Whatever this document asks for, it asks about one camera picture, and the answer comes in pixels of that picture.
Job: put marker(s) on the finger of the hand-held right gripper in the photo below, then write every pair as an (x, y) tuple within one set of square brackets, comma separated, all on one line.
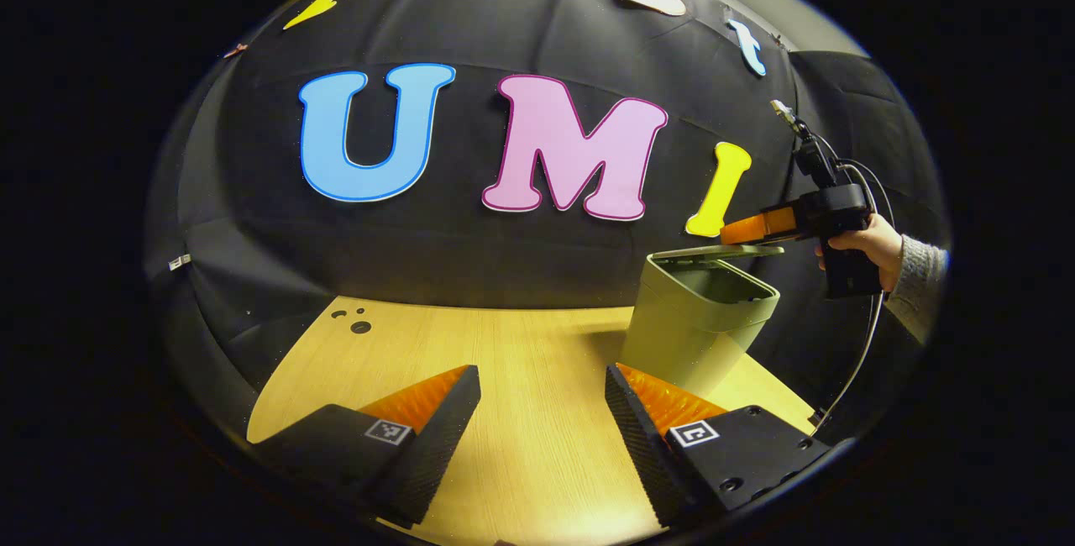
[(760, 227)]

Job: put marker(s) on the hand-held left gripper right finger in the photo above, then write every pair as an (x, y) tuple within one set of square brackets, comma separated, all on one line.
[(638, 445)]

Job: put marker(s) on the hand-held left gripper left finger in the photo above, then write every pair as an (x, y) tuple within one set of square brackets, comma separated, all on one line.
[(437, 445)]

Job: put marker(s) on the pale green desktop garbage bin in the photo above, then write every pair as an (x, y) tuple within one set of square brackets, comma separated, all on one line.
[(689, 328)]

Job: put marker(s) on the wooden desktop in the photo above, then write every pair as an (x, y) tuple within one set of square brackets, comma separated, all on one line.
[(537, 412)]

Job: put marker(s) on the black backdrop cloth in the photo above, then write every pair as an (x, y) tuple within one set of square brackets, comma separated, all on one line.
[(470, 252)]

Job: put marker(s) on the white cloth clip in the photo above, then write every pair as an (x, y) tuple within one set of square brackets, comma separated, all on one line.
[(179, 261)]

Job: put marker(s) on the copper cloth clip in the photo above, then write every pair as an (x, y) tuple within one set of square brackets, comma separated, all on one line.
[(235, 50)]

